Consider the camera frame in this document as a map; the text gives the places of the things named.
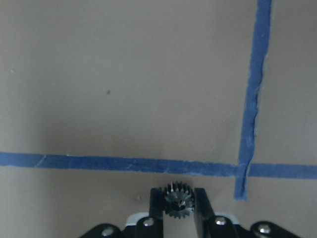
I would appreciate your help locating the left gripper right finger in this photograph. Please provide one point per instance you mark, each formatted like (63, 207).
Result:
(210, 225)

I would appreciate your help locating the small black bearing gear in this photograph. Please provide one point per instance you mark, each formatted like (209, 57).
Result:
(179, 200)

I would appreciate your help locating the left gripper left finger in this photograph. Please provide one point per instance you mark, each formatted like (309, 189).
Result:
(149, 226)

